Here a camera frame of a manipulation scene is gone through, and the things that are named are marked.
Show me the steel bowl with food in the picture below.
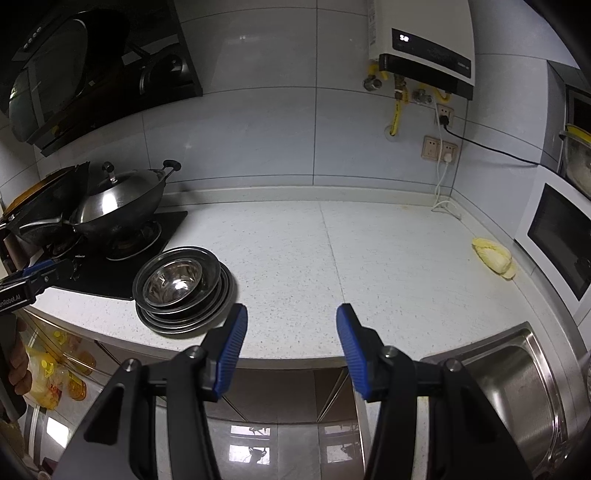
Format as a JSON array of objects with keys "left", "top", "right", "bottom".
[{"left": 137, "top": 270, "right": 237, "bottom": 335}]

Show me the black gas stove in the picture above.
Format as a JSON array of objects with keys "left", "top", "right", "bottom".
[{"left": 0, "top": 210, "right": 189, "bottom": 302}]

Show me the white power cable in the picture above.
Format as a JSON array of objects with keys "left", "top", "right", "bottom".
[{"left": 431, "top": 154, "right": 462, "bottom": 220}]

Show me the wide steel bowl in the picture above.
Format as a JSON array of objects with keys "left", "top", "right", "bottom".
[{"left": 133, "top": 246, "right": 224, "bottom": 316}]

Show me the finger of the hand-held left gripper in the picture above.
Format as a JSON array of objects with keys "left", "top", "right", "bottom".
[{"left": 21, "top": 257, "right": 80, "bottom": 284}]

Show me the white water heater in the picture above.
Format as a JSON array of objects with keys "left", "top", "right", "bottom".
[{"left": 367, "top": 0, "right": 476, "bottom": 100}]

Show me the black range hood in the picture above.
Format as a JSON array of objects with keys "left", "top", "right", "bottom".
[{"left": 0, "top": 0, "right": 204, "bottom": 158}]

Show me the steel kitchen sink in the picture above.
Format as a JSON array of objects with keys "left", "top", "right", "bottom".
[{"left": 418, "top": 320, "right": 591, "bottom": 480}]

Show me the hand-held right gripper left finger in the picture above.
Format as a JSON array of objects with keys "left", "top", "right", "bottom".
[{"left": 53, "top": 303, "right": 249, "bottom": 480}]

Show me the napa cabbage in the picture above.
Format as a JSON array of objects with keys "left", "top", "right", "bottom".
[{"left": 471, "top": 236, "right": 517, "bottom": 280}]

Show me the white microwave oven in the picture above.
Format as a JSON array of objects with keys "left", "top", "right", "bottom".
[{"left": 514, "top": 165, "right": 591, "bottom": 315}]

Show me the black frying pan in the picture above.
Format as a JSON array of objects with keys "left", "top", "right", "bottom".
[{"left": 0, "top": 164, "right": 91, "bottom": 246}]

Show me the small steel bowl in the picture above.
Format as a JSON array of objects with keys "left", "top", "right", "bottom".
[
  {"left": 142, "top": 259, "right": 205, "bottom": 306},
  {"left": 139, "top": 256, "right": 212, "bottom": 311}
]

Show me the person's left hand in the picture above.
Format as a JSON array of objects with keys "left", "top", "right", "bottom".
[{"left": 7, "top": 318, "right": 34, "bottom": 402}]

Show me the black power cable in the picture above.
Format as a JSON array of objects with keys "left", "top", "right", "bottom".
[{"left": 440, "top": 114, "right": 542, "bottom": 166}]

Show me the steel wok lid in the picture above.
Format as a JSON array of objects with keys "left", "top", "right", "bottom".
[{"left": 74, "top": 161, "right": 155, "bottom": 228}]

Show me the steel wok with black handle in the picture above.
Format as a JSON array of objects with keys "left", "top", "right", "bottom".
[{"left": 69, "top": 159, "right": 182, "bottom": 246}]

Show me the yellow gas hose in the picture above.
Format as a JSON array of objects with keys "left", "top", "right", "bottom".
[{"left": 390, "top": 87, "right": 410, "bottom": 137}]

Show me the steel basin with yellow rim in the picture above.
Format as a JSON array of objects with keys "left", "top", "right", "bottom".
[{"left": 558, "top": 124, "right": 591, "bottom": 200}]

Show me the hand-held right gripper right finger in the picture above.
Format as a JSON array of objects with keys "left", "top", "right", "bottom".
[{"left": 336, "top": 303, "right": 527, "bottom": 480}]

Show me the steel plate with label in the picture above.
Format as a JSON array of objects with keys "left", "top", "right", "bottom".
[{"left": 135, "top": 261, "right": 232, "bottom": 326}]

